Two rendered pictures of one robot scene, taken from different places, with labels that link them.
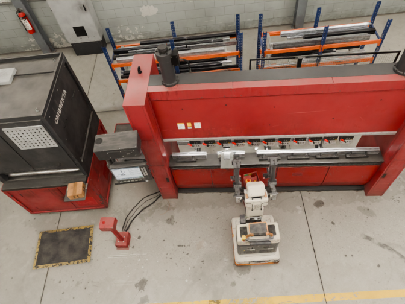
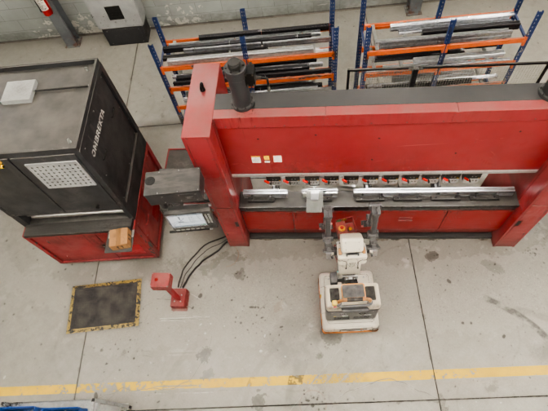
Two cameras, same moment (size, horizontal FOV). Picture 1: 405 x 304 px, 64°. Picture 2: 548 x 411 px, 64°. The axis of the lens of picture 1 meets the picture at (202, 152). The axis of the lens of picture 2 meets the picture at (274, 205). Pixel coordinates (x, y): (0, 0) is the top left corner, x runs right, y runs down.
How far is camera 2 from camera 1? 0.35 m
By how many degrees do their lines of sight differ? 6
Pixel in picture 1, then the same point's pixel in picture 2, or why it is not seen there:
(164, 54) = (236, 72)
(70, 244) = (112, 303)
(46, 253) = (82, 313)
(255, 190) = (351, 245)
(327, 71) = (451, 94)
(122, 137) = (179, 177)
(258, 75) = (359, 98)
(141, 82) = (205, 105)
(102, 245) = (153, 304)
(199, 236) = (276, 294)
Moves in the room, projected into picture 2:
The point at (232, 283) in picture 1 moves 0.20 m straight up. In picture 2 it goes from (319, 355) to (319, 352)
